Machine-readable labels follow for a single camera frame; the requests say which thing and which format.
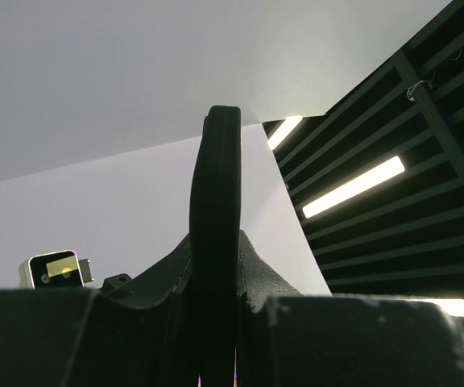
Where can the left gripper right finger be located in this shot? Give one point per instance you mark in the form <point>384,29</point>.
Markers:
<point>286,338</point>

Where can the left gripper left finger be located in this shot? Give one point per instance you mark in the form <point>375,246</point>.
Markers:
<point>129,336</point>

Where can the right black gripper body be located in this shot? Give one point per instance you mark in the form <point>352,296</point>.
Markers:
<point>116,281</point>

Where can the black phone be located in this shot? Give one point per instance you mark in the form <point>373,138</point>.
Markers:
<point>214,222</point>

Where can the ceiling light strip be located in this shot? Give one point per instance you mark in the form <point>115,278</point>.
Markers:
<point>283,131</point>
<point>365,181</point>
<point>452,306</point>

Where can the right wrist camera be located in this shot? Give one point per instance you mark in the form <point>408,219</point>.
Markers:
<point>54,269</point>

